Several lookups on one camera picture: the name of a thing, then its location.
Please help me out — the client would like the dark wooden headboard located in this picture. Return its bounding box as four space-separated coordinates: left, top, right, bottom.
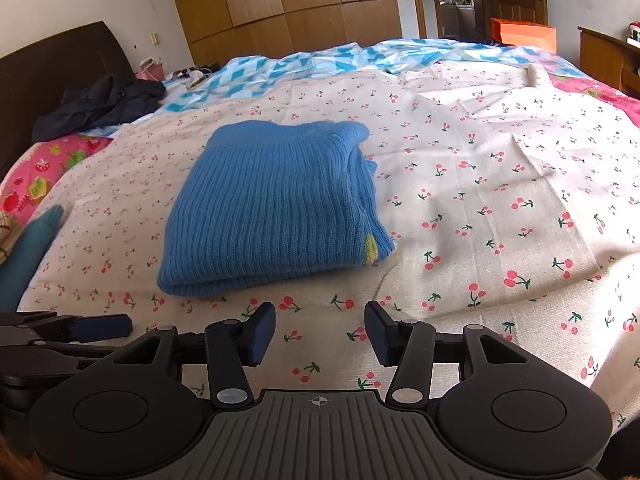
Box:
0 21 135 176

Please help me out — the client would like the blue knit sweater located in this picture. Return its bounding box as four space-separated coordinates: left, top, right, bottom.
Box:
156 120 396 297

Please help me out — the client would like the teal cloth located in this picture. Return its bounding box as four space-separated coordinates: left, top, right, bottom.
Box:
0 204 65 313

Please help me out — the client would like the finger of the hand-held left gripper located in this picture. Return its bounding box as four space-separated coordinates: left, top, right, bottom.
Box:
0 311 132 345

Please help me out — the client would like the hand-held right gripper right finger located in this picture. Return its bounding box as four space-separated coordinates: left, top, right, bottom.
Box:
365 301 528 407

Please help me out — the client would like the wooden desk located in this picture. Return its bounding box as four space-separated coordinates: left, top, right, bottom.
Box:
577 25 640 101

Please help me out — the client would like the orange box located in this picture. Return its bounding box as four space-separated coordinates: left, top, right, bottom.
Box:
490 17 557 53

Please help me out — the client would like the black and white cloth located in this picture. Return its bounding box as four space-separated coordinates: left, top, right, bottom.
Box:
172 62 221 92

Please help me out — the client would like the blue white geometric quilt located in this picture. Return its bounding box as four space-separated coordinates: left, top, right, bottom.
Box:
95 39 551 136

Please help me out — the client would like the dark navy clothing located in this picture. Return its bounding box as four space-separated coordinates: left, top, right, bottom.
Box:
31 72 168 143

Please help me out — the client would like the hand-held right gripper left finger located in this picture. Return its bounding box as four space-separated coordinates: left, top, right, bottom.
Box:
112 302 277 408

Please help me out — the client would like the pink strawberry print bedding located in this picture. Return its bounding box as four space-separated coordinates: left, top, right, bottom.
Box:
0 55 640 226

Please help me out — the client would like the pink basket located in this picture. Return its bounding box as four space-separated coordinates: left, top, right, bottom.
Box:
135 57 166 82

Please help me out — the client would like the wooden wardrobe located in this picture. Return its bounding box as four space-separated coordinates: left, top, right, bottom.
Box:
164 0 403 67

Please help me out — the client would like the cherry print bed sheet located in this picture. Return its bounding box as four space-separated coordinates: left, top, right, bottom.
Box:
17 62 640 431

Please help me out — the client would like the beige striped knitted cloth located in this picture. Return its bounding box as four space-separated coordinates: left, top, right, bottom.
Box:
0 211 26 265

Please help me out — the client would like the wooden door frame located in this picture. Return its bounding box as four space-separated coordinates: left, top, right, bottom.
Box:
407 0 488 41

